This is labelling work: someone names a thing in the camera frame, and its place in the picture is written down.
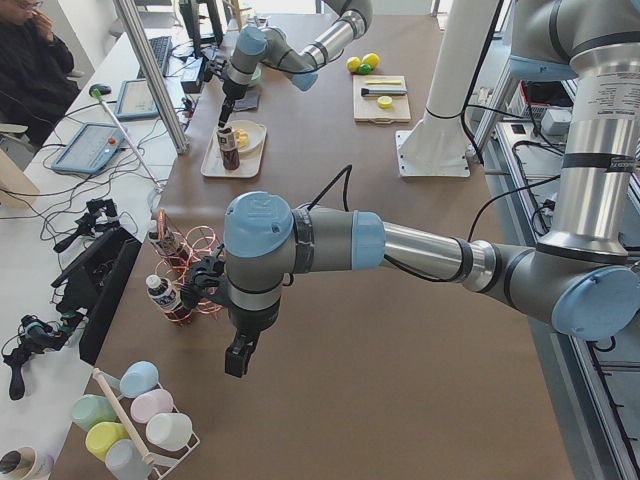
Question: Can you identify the braided ring bread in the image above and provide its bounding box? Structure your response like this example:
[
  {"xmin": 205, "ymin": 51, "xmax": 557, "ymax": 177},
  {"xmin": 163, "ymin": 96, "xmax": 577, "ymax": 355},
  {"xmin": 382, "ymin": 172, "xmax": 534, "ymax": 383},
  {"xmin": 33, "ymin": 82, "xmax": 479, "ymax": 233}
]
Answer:
[{"xmin": 234, "ymin": 129, "xmax": 250, "ymax": 151}]

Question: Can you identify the cream serving tray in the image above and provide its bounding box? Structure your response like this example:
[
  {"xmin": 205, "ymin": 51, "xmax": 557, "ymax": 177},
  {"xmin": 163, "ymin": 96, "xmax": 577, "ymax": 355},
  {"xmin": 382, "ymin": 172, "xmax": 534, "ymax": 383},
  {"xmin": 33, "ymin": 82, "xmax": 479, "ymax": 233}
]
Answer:
[{"xmin": 201, "ymin": 124, "xmax": 267, "ymax": 178}]

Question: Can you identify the copper wire bottle rack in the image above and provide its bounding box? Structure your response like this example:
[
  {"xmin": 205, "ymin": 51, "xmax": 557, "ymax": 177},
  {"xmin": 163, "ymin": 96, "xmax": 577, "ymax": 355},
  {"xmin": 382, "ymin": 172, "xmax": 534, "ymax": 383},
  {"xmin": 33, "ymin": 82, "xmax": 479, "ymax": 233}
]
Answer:
[{"xmin": 147, "ymin": 208, "xmax": 224, "ymax": 326}]

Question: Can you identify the light blue cup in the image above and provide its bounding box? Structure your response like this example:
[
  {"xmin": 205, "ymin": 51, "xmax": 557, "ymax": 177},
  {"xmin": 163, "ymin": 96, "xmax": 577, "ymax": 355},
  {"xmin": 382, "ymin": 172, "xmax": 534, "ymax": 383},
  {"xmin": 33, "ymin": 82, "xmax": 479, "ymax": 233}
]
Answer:
[{"xmin": 119, "ymin": 361, "xmax": 159, "ymax": 398}]

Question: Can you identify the half lemon slice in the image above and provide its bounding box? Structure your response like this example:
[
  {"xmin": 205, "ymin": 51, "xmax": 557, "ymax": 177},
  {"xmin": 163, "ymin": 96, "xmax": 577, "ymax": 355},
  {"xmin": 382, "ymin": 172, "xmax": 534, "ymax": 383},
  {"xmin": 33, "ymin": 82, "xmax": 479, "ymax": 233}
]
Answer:
[{"xmin": 377, "ymin": 96, "xmax": 393, "ymax": 110}]

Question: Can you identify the grey blue cup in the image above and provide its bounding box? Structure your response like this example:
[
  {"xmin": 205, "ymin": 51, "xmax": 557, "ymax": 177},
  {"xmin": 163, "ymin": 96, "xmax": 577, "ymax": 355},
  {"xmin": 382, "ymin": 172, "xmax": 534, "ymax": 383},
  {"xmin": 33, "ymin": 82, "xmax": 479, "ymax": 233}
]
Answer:
[{"xmin": 105, "ymin": 439, "xmax": 151, "ymax": 480}]

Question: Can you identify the wooden glass drying stand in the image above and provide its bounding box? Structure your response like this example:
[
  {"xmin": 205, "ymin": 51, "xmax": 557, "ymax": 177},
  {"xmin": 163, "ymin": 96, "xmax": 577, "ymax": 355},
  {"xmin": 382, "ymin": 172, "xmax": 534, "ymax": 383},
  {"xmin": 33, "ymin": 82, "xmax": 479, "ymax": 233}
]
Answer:
[{"xmin": 222, "ymin": 0, "xmax": 255, "ymax": 32}]

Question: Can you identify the steel muddler with black tip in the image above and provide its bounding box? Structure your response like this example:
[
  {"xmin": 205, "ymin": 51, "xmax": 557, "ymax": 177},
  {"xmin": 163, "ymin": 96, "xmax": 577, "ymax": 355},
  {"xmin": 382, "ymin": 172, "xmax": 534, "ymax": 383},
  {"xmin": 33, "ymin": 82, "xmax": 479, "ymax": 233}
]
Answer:
[{"xmin": 360, "ymin": 87, "xmax": 407, "ymax": 97}]

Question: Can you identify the aluminium frame post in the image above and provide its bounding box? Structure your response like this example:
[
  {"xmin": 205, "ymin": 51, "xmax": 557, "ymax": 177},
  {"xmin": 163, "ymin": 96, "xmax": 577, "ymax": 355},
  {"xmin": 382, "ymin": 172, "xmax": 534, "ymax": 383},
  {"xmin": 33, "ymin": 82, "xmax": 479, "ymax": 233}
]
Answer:
[{"xmin": 113, "ymin": 0, "xmax": 189, "ymax": 154}]

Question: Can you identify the green lime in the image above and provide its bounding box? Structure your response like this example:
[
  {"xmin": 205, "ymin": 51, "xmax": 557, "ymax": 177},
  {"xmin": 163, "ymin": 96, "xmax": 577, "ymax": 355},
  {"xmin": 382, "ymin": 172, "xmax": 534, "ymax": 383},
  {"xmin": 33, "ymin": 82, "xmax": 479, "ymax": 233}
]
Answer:
[{"xmin": 357, "ymin": 63, "xmax": 372, "ymax": 75}]

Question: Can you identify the white cup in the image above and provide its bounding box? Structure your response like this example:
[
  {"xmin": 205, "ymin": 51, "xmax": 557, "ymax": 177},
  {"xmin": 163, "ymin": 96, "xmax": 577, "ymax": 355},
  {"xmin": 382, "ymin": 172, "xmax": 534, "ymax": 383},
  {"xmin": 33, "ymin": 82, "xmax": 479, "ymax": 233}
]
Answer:
[{"xmin": 145, "ymin": 412, "xmax": 193, "ymax": 451}]

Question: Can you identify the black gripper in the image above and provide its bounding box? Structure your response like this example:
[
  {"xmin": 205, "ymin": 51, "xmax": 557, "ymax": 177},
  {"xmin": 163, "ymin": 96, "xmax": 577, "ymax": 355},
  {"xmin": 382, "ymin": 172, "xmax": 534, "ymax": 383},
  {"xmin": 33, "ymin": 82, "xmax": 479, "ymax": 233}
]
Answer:
[
  {"xmin": 180, "ymin": 256, "xmax": 280, "ymax": 376},
  {"xmin": 204, "ymin": 54, "xmax": 250, "ymax": 128}
]

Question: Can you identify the seated person in black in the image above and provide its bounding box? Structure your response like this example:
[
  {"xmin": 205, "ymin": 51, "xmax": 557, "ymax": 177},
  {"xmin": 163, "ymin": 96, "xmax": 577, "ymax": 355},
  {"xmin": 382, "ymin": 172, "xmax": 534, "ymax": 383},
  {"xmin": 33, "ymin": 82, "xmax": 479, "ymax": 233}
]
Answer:
[{"xmin": 1, "ymin": 1, "xmax": 80, "ymax": 147}]

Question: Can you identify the yellow cup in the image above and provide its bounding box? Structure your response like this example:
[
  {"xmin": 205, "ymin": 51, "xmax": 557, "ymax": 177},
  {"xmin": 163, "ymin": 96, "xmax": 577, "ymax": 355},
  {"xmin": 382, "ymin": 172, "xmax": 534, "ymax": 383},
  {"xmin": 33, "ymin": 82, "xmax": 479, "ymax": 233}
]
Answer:
[{"xmin": 85, "ymin": 421, "xmax": 130, "ymax": 461}]

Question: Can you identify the yellow plastic knife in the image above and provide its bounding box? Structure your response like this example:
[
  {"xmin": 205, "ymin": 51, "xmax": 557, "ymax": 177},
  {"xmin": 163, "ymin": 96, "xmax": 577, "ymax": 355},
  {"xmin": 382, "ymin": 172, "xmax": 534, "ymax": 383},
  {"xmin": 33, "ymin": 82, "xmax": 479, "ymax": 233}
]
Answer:
[{"xmin": 365, "ymin": 78, "xmax": 402, "ymax": 86}]

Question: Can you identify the black open electronics box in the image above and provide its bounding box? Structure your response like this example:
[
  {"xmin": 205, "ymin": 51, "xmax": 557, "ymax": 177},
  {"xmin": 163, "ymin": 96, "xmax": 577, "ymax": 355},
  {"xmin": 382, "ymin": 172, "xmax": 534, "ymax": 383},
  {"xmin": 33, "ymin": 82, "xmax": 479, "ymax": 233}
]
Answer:
[{"xmin": 51, "ymin": 227, "xmax": 141, "ymax": 365}]

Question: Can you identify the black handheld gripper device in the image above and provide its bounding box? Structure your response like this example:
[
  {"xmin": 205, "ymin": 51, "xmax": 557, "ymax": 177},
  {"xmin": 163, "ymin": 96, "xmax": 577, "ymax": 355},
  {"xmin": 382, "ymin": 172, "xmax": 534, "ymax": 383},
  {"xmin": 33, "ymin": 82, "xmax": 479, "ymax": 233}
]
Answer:
[{"xmin": 53, "ymin": 199, "xmax": 121, "ymax": 253}]

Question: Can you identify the pink cup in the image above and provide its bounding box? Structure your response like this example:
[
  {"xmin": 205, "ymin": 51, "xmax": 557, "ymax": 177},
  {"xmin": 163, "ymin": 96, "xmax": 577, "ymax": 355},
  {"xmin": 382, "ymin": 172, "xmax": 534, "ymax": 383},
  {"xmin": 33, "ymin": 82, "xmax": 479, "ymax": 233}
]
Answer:
[{"xmin": 130, "ymin": 388, "xmax": 174, "ymax": 424}]

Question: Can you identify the white round plate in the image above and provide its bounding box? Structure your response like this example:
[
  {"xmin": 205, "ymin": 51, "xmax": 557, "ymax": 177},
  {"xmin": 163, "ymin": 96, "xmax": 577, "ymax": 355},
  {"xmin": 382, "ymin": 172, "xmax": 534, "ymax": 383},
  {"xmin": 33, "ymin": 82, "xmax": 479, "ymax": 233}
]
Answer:
[{"xmin": 228, "ymin": 120, "xmax": 264, "ymax": 153}]

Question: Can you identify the whole yellow lemon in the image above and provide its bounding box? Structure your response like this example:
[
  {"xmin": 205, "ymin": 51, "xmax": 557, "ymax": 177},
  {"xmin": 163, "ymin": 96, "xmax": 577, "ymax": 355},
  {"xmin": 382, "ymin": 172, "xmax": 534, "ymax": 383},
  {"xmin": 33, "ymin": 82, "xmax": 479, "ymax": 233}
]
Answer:
[{"xmin": 362, "ymin": 53, "xmax": 380, "ymax": 70}]

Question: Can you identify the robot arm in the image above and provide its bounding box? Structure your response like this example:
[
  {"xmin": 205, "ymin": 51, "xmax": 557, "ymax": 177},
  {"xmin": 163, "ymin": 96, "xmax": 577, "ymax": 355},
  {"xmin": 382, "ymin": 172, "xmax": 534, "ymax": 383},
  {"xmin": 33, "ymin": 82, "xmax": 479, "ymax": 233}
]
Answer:
[
  {"xmin": 218, "ymin": 0, "xmax": 373, "ymax": 128},
  {"xmin": 181, "ymin": 1, "xmax": 639, "ymax": 377}
]

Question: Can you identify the mint green cup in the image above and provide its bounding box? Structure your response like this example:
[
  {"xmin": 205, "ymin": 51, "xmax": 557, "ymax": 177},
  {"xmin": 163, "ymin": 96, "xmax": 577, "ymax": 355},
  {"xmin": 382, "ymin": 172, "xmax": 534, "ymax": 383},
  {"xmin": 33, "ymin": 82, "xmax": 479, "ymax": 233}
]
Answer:
[{"xmin": 70, "ymin": 394, "xmax": 117, "ymax": 432}]

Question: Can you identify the black keyboard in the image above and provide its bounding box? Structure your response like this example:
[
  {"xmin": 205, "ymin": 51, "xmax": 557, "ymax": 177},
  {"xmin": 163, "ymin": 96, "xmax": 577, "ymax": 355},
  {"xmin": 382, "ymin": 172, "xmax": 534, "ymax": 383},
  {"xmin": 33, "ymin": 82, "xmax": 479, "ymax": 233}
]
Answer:
[{"xmin": 148, "ymin": 36, "xmax": 173, "ymax": 77}]

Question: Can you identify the white wire cup rack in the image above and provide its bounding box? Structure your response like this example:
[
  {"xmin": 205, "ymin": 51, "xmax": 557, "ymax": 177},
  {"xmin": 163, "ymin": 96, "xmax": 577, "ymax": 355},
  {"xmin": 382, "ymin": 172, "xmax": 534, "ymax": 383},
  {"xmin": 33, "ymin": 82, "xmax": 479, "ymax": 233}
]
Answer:
[{"xmin": 92, "ymin": 368, "xmax": 200, "ymax": 479}]

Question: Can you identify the blue teach pendant tablet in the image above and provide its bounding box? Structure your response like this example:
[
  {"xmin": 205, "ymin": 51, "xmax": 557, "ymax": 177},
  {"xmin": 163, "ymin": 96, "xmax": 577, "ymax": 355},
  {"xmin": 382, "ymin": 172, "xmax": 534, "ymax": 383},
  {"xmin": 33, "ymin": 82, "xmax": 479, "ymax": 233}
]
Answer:
[{"xmin": 51, "ymin": 123, "xmax": 124, "ymax": 175}]

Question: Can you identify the grey folded cloth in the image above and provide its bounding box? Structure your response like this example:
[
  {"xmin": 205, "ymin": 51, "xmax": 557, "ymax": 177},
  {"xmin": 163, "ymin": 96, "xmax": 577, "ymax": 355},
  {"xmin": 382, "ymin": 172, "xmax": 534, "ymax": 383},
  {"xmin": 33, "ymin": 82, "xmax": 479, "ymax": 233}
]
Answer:
[{"xmin": 234, "ymin": 90, "xmax": 260, "ymax": 112}]

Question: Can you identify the metal rod green tip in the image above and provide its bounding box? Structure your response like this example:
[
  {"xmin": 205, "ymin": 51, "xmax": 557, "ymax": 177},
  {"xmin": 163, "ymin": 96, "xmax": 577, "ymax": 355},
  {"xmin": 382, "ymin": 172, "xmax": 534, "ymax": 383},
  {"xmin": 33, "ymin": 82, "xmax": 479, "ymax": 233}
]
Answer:
[{"xmin": 89, "ymin": 87, "xmax": 163, "ymax": 193}]

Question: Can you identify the mint green bowl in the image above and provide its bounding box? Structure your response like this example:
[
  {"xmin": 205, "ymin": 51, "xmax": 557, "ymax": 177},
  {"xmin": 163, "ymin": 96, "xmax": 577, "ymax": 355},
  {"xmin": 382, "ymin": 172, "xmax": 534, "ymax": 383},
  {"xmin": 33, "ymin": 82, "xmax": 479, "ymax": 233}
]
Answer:
[{"xmin": 249, "ymin": 67, "xmax": 262, "ymax": 88}]

